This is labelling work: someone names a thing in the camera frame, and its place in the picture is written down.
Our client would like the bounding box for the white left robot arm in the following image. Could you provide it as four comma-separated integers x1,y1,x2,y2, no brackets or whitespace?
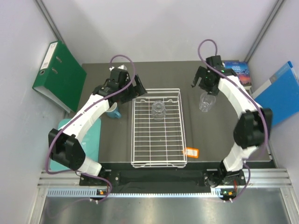
48,67,147,185

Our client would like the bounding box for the orange tag card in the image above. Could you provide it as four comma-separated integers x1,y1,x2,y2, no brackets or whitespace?
183,147,199,159

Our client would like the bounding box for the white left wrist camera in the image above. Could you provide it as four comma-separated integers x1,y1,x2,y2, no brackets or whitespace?
109,64,128,71

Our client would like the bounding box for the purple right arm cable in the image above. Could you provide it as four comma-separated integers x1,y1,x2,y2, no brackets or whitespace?
198,39,269,203

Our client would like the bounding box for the green lever arch binder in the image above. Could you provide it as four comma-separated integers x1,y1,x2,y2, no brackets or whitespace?
32,41,86,113

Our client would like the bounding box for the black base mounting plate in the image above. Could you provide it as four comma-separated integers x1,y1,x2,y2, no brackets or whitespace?
79,161,243,189

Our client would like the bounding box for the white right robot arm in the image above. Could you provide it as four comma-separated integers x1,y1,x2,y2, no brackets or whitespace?
191,55,273,185

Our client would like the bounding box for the clear glass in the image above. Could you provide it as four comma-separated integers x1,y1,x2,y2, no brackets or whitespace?
199,92,216,112
151,100,166,120

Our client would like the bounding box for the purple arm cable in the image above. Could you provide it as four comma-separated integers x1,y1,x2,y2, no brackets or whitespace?
198,39,269,203
44,55,136,203

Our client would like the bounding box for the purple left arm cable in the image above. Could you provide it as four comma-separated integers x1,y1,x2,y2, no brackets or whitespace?
44,55,136,203

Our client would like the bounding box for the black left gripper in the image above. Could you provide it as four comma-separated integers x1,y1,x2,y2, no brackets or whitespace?
119,74,147,104

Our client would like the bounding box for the blue folder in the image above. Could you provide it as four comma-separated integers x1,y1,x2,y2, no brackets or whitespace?
252,61,299,127

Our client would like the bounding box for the Jane Eyre paperback book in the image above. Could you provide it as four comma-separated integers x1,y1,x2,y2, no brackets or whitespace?
224,61,252,91

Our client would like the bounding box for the teal shirt folding board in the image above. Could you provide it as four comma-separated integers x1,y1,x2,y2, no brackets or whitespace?
50,118,101,172

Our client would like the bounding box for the blue mug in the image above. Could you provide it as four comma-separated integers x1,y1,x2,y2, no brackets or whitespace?
106,103,121,119

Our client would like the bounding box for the aluminium rail frame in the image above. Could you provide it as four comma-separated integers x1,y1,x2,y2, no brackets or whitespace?
32,163,299,224

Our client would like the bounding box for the white wire dish rack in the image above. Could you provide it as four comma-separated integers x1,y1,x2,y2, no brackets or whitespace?
131,88,187,168

